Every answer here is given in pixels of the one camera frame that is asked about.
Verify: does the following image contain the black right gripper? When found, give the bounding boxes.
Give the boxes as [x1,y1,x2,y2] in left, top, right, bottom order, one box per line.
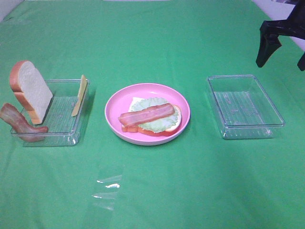
[256,0,305,71]

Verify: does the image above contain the bacon strip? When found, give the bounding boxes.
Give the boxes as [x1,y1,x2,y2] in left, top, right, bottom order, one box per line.
[118,103,175,127]
[0,103,49,142]

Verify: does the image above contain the green lettuce leaf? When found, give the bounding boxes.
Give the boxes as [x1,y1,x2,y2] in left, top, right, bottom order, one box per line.
[130,97,181,134]

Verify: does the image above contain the bread slice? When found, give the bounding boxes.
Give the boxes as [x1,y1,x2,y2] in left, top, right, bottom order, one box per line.
[9,60,53,125]
[121,96,183,137]

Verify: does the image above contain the yellow cheese slice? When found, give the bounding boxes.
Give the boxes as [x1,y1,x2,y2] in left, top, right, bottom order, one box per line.
[71,74,87,117]

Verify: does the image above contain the right clear plastic tray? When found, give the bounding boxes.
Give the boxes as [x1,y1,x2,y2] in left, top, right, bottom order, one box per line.
[207,74,285,140]

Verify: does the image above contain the clear plastic tray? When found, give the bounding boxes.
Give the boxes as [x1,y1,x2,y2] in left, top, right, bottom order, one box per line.
[10,79,92,147]
[207,74,285,140]

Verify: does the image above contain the green tablecloth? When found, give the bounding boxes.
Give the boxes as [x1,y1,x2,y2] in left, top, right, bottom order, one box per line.
[0,0,305,229]

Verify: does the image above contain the pink round plate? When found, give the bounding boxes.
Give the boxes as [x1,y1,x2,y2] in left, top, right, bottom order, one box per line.
[104,83,191,146]

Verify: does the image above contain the clear tape patch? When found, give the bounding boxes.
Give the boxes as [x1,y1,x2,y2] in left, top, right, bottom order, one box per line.
[91,166,123,211]

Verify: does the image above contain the left clear plastic tray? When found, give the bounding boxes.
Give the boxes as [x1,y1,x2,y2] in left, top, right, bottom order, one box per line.
[10,79,92,147]

